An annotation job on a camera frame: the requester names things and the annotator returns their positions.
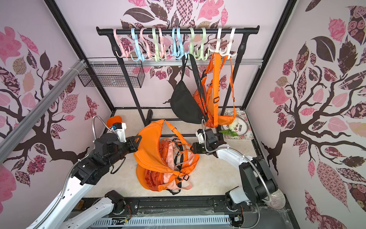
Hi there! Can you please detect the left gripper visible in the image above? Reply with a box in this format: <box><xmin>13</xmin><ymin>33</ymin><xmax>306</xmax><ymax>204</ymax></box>
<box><xmin>106</xmin><ymin>135</ymin><xmax>143</xmax><ymax>167</ymax></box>

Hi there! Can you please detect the orange sling bag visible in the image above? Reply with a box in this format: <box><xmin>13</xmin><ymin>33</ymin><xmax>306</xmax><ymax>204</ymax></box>
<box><xmin>213</xmin><ymin>54</ymin><xmax>237</xmax><ymax>128</ymax></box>

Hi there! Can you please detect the black sling bag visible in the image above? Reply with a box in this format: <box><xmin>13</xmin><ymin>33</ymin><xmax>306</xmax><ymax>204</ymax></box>
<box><xmin>170</xmin><ymin>54</ymin><xmax>209</xmax><ymax>124</ymax></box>

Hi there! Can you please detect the dark orange bag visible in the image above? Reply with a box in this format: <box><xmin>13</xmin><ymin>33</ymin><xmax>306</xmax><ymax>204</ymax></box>
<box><xmin>193</xmin><ymin>53</ymin><xmax>222</xmax><ymax>128</ymax></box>

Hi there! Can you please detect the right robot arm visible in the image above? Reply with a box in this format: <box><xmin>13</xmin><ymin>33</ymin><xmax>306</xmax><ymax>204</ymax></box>
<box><xmin>191</xmin><ymin>119</ymin><xmax>286</xmax><ymax>211</ymax></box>

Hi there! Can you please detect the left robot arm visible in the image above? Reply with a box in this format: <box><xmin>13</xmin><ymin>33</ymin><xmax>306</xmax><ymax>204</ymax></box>
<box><xmin>29</xmin><ymin>118</ymin><xmax>142</xmax><ymax>229</ymax></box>

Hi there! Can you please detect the green hook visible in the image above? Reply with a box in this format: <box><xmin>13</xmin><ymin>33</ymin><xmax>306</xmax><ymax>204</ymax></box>
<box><xmin>195</xmin><ymin>27</ymin><xmax>209</xmax><ymax>61</ymax></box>
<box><xmin>152</xmin><ymin>28</ymin><xmax>163</xmax><ymax>62</ymax></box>
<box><xmin>189</xmin><ymin>28</ymin><xmax>197</xmax><ymax>60</ymax></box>

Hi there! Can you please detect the blue hook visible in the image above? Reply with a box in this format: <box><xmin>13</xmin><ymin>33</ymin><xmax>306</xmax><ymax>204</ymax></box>
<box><xmin>168</xmin><ymin>28</ymin><xmax>180</xmax><ymax>59</ymax></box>
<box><xmin>131</xmin><ymin>28</ymin><xmax>145</xmax><ymax>62</ymax></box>
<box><xmin>176</xmin><ymin>28</ymin><xmax>189</xmax><ymax>60</ymax></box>

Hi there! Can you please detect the pink hook far left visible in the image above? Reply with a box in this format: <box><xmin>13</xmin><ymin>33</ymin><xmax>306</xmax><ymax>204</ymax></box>
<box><xmin>113</xmin><ymin>29</ymin><xmax>131</xmax><ymax>58</ymax></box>

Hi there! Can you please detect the pink hook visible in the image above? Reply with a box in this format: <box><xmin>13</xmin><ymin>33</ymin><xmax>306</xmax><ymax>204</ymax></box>
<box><xmin>113</xmin><ymin>29</ymin><xmax>131</xmax><ymax>58</ymax></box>
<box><xmin>140</xmin><ymin>27</ymin><xmax>154</xmax><ymax>59</ymax></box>
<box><xmin>158</xmin><ymin>28</ymin><xmax>167</xmax><ymax>61</ymax></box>

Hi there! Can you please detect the white hook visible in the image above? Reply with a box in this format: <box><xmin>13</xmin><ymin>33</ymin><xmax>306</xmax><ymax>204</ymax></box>
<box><xmin>209</xmin><ymin>27</ymin><xmax>226</xmax><ymax>56</ymax></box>
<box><xmin>220</xmin><ymin>27</ymin><xmax>237</xmax><ymax>59</ymax></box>

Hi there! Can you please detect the white hook far right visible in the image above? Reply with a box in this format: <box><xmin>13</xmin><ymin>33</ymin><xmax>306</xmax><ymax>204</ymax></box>
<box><xmin>220</xmin><ymin>27</ymin><xmax>237</xmax><ymax>59</ymax></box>

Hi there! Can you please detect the orange plastic cup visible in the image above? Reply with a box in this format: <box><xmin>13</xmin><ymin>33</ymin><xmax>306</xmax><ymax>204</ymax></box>
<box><xmin>106</xmin><ymin>116</ymin><xmax>123</xmax><ymax>127</ymax></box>

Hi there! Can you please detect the floral tray with flower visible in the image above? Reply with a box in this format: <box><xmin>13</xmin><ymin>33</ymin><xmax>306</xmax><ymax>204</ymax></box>
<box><xmin>219</xmin><ymin>110</ymin><xmax>254</xmax><ymax>140</ymax></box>

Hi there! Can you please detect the pile of orange bags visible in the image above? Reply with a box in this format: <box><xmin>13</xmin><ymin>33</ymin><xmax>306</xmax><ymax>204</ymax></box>
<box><xmin>135</xmin><ymin>137</ymin><xmax>200</xmax><ymax>195</ymax></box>

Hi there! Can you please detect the brown jar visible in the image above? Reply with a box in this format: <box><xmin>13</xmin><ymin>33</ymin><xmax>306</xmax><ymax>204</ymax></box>
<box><xmin>74</xmin><ymin>199</ymin><xmax>85</xmax><ymax>211</ymax></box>

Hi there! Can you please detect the clear glass dish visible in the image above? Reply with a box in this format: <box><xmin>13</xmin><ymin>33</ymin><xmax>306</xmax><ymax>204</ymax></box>
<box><xmin>262</xmin><ymin>189</ymin><xmax>286</xmax><ymax>210</ymax></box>

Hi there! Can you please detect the black clothes rack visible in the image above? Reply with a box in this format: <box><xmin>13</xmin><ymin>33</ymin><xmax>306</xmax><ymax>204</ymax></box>
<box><xmin>96</xmin><ymin>25</ymin><xmax>260</xmax><ymax>126</ymax></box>

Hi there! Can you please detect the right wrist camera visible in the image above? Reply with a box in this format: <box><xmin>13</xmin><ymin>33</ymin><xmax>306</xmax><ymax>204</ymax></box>
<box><xmin>195</xmin><ymin>129</ymin><xmax>218</xmax><ymax>146</ymax></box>

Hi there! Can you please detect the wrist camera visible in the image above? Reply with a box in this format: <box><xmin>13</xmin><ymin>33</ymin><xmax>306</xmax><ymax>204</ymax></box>
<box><xmin>111</xmin><ymin>122</ymin><xmax>126</xmax><ymax>143</ymax></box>
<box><xmin>195</xmin><ymin>129</ymin><xmax>218</xmax><ymax>146</ymax></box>

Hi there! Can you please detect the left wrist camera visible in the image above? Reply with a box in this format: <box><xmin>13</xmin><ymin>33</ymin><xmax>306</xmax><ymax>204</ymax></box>
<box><xmin>111</xmin><ymin>122</ymin><xmax>126</xmax><ymax>143</ymax></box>

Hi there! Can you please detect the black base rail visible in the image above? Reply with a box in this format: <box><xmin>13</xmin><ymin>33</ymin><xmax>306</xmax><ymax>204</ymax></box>
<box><xmin>81</xmin><ymin>195</ymin><xmax>258</xmax><ymax>215</ymax></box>

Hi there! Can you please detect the white slotted cable duct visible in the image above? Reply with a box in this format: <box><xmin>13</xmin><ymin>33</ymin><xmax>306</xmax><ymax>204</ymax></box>
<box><xmin>90</xmin><ymin>215</ymin><xmax>231</xmax><ymax>229</ymax></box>

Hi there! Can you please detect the black wire basket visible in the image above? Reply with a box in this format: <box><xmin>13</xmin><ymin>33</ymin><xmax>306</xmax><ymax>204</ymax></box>
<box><xmin>78</xmin><ymin>64</ymin><xmax>145</xmax><ymax>88</ymax></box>

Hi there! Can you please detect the aluminium rail back wall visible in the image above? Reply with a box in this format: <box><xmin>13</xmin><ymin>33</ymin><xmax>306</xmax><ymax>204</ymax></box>
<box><xmin>88</xmin><ymin>57</ymin><xmax>264</xmax><ymax>67</ymax></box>

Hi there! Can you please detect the aluminium rail wall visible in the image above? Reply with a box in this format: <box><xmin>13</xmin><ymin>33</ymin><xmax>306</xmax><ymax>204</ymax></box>
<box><xmin>1</xmin><ymin>60</ymin><xmax>87</xmax><ymax>163</ymax></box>
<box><xmin>88</xmin><ymin>57</ymin><xmax>264</xmax><ymax>67</ymax></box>

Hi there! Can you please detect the aluminium rail left wall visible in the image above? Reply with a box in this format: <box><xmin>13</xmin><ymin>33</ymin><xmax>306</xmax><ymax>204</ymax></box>
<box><xmin>1</xmin><ymin>60</ymin><xmax>87</xmax><ymax>163</ymax></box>

